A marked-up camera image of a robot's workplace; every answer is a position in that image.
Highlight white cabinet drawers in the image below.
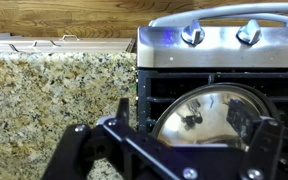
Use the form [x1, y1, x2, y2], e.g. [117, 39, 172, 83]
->
[0, 33, 135, 53]

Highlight silver drawer pull handle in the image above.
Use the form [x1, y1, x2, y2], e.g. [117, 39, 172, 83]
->
[59, 34, 81, 41]

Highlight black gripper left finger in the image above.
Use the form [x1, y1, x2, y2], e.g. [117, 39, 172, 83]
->
[41, 98, 129, 180]

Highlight oven door handle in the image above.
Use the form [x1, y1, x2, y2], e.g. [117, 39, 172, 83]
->
[149, 2, 288, 27]

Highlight stainless steel gas stove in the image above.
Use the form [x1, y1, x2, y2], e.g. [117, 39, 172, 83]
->
[136, 3, 288, 158]

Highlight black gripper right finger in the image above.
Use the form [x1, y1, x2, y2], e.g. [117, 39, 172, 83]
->
[227, 100, 288, 180]

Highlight silver stove knob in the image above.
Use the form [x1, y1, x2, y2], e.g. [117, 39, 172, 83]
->
[181, 20, 205, 45]
[236, 19, 261, 45]

